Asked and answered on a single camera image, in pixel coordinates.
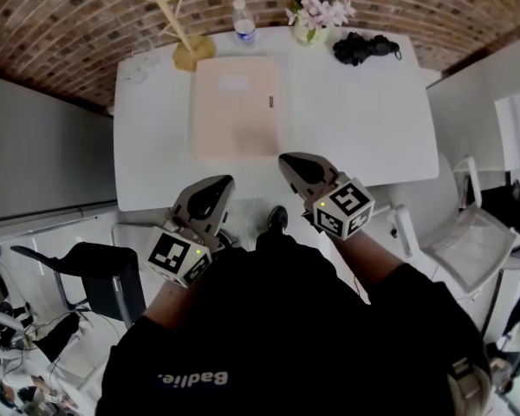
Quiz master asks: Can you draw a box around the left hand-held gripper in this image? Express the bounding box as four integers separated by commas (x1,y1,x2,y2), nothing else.
146,174,236,289

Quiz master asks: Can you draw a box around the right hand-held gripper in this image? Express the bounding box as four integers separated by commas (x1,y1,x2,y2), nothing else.
278,152,376,241

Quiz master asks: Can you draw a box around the beige folder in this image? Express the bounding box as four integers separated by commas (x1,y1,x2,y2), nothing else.
188,56,283,160

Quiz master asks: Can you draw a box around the person's left forearm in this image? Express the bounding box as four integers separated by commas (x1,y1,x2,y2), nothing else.
142,274,209,331

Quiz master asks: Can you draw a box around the person's right forearm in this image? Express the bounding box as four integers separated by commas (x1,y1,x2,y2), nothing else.
328,227,406,296

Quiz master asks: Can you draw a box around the person's black shoe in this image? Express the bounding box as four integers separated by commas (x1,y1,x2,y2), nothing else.
268,205,289,233

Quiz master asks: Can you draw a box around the black chair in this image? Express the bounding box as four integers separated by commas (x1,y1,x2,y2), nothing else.
10,241,146,331

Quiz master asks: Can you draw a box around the white mesh chair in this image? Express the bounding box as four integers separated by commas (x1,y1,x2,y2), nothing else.
387,156,517,294

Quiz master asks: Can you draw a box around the person's black clothing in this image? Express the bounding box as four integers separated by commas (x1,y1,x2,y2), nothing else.
95,227,493,416

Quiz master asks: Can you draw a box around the white cabinet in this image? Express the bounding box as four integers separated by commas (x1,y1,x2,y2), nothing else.
425,30,520,190

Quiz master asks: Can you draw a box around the black folded umbrella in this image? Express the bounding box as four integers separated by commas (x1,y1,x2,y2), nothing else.
332,31,403,67

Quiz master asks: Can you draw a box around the clear glass cup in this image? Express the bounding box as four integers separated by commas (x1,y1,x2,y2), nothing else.
124,54,161,84

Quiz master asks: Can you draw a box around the vase of pale flowers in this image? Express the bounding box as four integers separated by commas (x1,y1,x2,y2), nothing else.
284,0,356,46

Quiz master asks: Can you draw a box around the wooden mug tree stand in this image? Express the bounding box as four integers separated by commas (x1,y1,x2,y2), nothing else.
134,0,217,73

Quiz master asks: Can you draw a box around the clear plastic water bottle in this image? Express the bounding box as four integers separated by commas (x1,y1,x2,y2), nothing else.
232,0,258,46

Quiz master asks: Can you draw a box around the black floor cable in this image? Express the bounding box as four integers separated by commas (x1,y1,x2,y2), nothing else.
23,309,92,335

